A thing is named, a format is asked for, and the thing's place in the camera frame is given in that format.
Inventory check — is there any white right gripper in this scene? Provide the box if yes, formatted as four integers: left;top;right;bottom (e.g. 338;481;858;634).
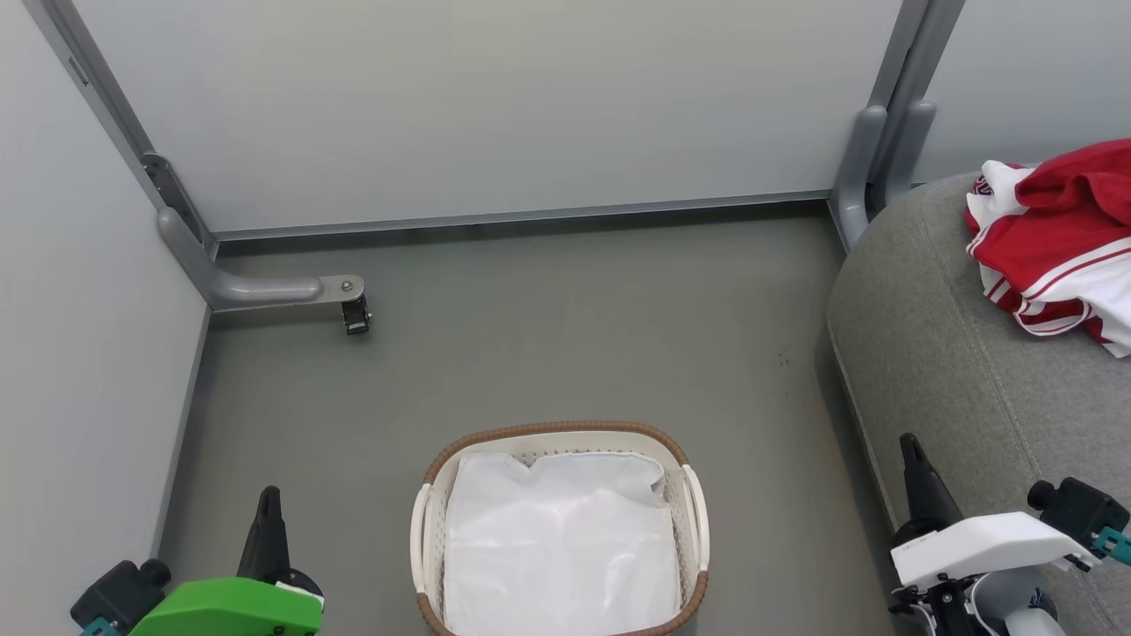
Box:
889;432;1097;592

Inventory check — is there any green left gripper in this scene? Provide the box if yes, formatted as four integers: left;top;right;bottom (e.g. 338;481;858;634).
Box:
127;485;325;636

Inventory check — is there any red and white garment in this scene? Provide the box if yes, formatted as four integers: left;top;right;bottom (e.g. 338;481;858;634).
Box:
964;138;1131;360

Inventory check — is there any white basket with brown rim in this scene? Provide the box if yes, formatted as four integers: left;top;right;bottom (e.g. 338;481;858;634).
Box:
408;420;711;636

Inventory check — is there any grey fabric sofa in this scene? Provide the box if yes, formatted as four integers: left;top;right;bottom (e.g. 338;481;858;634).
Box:
825;171;1131;636

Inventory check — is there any grey partition foot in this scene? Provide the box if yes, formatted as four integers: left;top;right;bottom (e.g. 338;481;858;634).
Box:
157;207;366;313

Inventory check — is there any white cloth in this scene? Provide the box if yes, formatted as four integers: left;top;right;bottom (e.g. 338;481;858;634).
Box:
441;451;684;636

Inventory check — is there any grey partition post with foot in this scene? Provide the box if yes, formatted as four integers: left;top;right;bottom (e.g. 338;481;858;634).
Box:
828;0;967;254

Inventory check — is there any grey partition bottom rail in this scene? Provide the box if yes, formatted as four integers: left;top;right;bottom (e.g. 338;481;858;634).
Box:
212;189;832;242

